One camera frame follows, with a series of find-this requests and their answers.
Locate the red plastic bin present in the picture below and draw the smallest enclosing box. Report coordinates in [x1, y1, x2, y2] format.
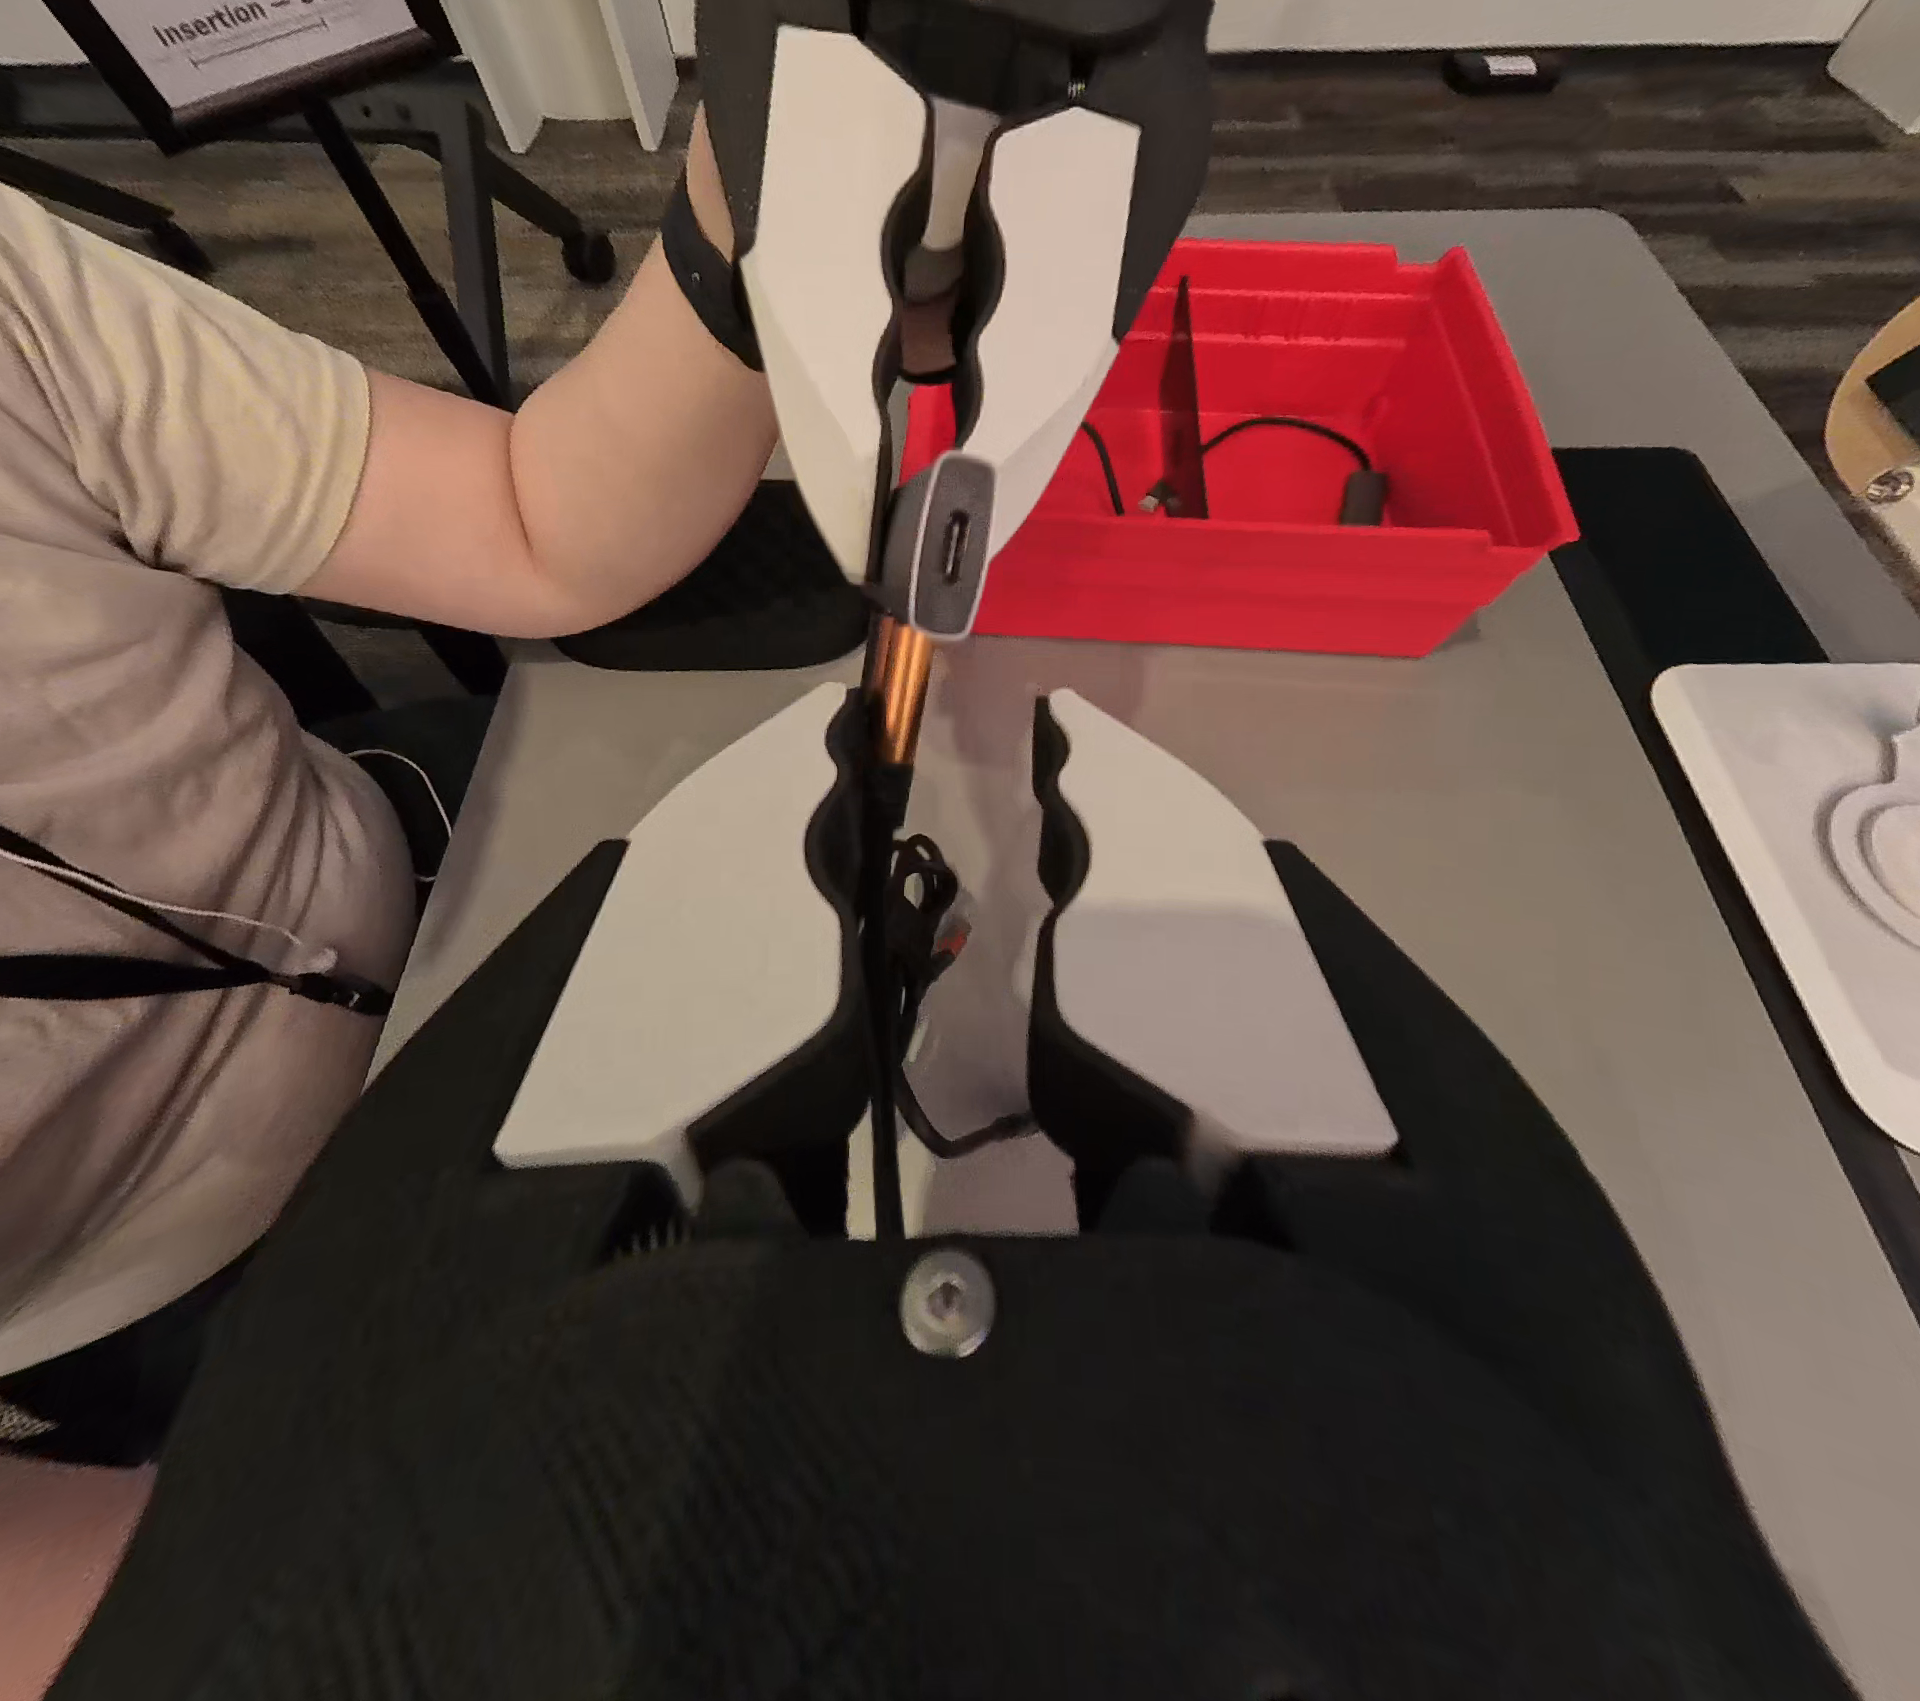
[894, 236, 1580, 660]

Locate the grey usb adapter block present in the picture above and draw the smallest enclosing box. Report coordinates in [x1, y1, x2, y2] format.
[870, 453, 1001, 641]

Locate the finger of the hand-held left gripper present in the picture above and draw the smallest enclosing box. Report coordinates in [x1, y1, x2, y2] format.
[742, 29, 935, 585]
[906, 104, 1142, 548]

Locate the black lanyard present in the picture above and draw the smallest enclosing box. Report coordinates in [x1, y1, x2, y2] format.
[0, 824, 394, 1017]

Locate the black wristband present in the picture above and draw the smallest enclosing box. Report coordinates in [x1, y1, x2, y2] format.
[663, 174, 763, 371]

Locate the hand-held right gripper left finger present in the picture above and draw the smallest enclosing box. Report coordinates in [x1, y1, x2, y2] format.
[491, 682, 885, 1208]

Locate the wooden board with clear cover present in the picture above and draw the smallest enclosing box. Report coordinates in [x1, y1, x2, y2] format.
[1826, 299, 1920, 534]

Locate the short black USB cable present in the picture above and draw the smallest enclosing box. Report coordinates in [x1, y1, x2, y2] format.
[1191, 418, 1393, 529]

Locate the white moulded tray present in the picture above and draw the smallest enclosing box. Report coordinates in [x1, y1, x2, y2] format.
[1649, 664, 1920, 1152]

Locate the person's leg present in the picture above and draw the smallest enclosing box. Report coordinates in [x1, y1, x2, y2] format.
[0, 1461, 159, 1701]

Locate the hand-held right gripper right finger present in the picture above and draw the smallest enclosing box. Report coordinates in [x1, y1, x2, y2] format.
[1022, 685, 1407, 1194]

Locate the black cable with orange plug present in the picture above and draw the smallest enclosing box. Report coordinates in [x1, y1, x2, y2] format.
[854, 613, 1043, 1245]

